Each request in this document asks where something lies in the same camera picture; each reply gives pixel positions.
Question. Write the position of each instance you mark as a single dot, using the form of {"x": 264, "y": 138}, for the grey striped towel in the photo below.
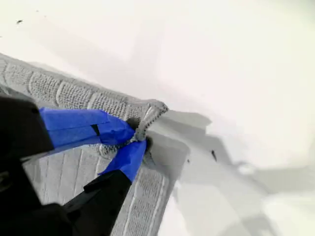
{"x": 73, "y": 93}

